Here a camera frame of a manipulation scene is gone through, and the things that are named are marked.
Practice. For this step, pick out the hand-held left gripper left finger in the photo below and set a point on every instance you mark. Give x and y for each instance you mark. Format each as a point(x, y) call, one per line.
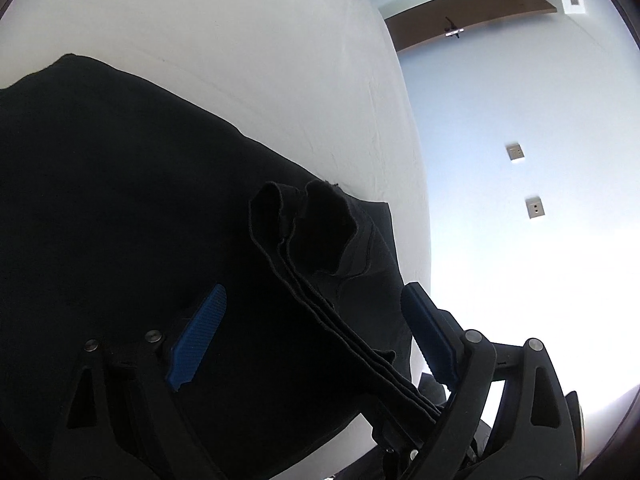
point(197, 340)

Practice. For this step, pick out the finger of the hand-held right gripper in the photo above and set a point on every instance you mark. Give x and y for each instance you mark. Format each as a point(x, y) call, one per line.
point(395, 442)

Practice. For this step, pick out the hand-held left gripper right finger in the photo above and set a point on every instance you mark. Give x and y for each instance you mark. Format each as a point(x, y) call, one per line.
point(427, 332)

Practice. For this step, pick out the black pants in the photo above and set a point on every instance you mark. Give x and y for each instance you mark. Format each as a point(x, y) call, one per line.
point(125, 185)

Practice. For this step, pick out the bed with white sheet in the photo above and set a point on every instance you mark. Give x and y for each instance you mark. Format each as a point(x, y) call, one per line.
point(225, 35)

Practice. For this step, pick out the brown wooden door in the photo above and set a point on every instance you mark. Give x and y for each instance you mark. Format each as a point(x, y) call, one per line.
point(450, 10)

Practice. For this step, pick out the square wall socket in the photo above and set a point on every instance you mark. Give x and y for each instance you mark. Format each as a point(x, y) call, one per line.
point(535, 207)
point(515, 151)

